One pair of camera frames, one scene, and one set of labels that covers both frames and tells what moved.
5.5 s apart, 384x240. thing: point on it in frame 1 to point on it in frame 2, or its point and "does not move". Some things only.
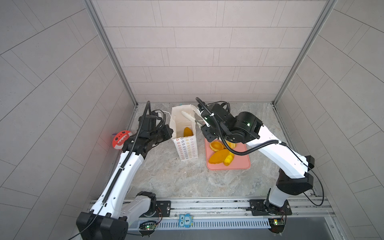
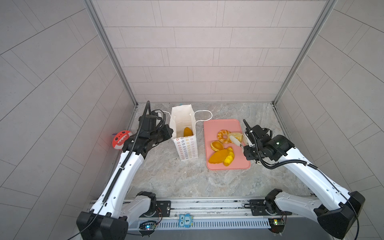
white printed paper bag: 182,128 does not move
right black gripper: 207,129 to 249,144
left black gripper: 163,133 does not move
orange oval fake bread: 219,156 does not move
